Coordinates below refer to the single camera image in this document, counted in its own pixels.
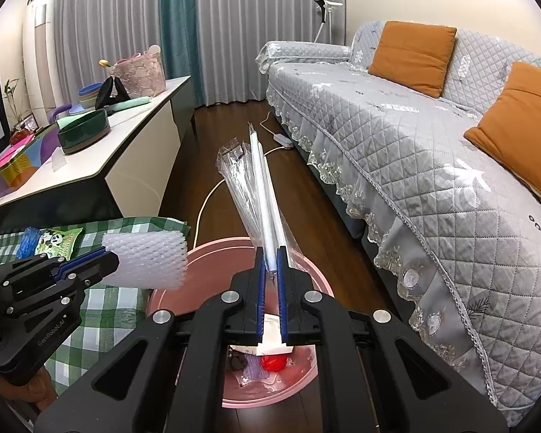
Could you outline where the purple foam net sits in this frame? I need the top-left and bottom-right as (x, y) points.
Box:
(241, 354), (271, 382)

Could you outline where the dark green round container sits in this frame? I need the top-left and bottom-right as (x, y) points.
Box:
(56, 108), (110, 155)

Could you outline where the colourful patterned box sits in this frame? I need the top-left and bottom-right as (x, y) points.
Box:
(0, 126), (60, 201)

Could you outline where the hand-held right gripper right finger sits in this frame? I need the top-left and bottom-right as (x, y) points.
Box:
(276, 247), (510, 433)

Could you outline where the bamboo plant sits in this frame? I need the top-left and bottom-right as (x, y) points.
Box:
(2, 78), (28, 122)

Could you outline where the white standing air conditioner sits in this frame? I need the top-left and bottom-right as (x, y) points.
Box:
(22, 0), (57, 122)

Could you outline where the stack of pastel bowls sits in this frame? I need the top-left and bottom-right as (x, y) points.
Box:
(78, 83), (104, 106)

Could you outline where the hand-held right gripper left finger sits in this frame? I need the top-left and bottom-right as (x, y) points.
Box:
(34, 248), (268, 433)

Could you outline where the teal curtain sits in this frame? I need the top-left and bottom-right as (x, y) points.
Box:
(160, 0), (206, 108)

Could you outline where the mint green rolled cloth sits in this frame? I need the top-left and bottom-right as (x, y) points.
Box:
(106, 96), (151, 115)

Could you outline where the orange cushion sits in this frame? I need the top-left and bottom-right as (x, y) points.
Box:
(368, 20), (457, 97)
(463, 62), (541, 224)

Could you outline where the white power cable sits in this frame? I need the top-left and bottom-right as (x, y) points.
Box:
(194, 110), (285, 253)

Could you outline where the blue plastic bag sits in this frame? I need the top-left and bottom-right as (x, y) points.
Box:
(18, 227), (43, 260)

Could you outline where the white coffee table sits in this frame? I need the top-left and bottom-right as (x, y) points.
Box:
(0, 75), (197, 218)

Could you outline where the green panda snack packet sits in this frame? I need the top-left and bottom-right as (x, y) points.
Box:
(35, 227), (84, 261)

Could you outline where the grey curtain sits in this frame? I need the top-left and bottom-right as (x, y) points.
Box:
(47, 0), (170, 100)
(194, 0), (347, 108)

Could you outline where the clear plastic wrapper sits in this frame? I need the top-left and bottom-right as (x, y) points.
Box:
(216, 121), (314, 357)

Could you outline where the white foam net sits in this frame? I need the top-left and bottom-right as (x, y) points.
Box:
(101, 230), (188, 290)

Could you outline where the pink lace basket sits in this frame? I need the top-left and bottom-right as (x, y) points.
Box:
(110, 45), (167, 96)

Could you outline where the grey quilted sofa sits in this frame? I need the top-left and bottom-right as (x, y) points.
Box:
(256, 20), (541, 425)

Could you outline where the red plastic bag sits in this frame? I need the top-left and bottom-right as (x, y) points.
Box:
(260, 354), (290, 373)

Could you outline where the pink plastic bucket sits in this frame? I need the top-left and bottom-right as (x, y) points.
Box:
(145, 237), (321, 409)

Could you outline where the person's left hand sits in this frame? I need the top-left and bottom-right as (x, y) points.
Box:
(0, 367), (57, 416)

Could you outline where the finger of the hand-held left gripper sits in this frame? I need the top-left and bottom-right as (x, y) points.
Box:
(61, 252), (120, 289)
(49, 246), (107, 277)

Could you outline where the green checked tablecloth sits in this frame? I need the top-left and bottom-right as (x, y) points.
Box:
(0, 216), (190, 398)

